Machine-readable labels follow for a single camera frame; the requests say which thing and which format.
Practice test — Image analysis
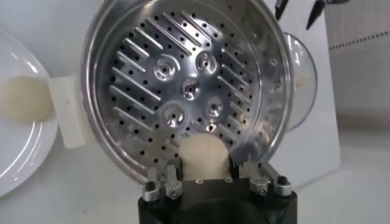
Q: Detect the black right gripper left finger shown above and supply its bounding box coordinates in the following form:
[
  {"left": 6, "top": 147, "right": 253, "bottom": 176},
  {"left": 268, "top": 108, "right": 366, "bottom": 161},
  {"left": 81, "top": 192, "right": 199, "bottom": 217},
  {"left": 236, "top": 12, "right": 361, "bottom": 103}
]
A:
[{"left": 141, "top": 158, "right": 183, "bottom": 202}]

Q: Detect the large white plate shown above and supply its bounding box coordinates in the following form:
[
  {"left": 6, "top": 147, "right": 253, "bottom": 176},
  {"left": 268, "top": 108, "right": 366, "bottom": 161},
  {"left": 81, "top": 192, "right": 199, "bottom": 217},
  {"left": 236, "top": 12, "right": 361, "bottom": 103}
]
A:
[{"left": 0, "top": 29, "right": 59, "bottom": 198}]

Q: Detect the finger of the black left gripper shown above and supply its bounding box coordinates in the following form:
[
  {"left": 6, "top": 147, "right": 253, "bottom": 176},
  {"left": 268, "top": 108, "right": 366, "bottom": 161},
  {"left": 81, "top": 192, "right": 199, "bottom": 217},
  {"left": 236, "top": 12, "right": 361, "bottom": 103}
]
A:
[
  {"left": 306, "top": 0, "right": 327, "bottom": 30},
  {"left": 275, "top": 0, "right": 289, "bottom": 21}
]

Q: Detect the striped braided cable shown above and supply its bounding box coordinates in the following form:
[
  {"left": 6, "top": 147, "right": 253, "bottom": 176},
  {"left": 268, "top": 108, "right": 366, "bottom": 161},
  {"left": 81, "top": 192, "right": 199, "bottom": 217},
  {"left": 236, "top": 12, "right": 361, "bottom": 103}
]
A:
[{"left": 328, "top": 29, "right": 390, "bottom": 51}]

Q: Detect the white steamed baozi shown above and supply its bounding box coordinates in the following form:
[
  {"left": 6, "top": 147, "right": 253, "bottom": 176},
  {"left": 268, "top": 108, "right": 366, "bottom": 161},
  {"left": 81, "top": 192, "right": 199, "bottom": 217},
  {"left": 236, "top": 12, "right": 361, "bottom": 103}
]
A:
[
  {"left": 0, "top": 75, "right": 54, "bottom": 124},
  {"left": 178, "top": 133, "right": 232, "bottom": 181}
]

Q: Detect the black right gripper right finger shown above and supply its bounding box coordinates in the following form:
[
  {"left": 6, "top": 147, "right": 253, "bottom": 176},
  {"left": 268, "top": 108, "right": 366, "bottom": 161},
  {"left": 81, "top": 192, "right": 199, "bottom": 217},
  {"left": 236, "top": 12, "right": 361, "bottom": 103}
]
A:
[{"left": 231, "top": 158, "right": 293, "bottom": 197}]

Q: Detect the round glass pot lid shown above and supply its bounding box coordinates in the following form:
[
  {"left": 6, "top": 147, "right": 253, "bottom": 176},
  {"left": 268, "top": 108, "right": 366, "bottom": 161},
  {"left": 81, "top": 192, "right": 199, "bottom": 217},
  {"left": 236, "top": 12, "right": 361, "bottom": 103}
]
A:
[{"left": 282, "top": 32, "right": 318, "bottom": 131}]

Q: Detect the perforated stainless steamer basket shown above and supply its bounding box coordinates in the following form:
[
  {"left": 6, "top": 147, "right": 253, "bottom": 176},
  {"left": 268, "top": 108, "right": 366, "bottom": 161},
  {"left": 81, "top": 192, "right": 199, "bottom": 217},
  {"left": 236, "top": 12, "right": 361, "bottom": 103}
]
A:
[{"left": 80, "top": 0, "right": 295, "bottom": 186}]

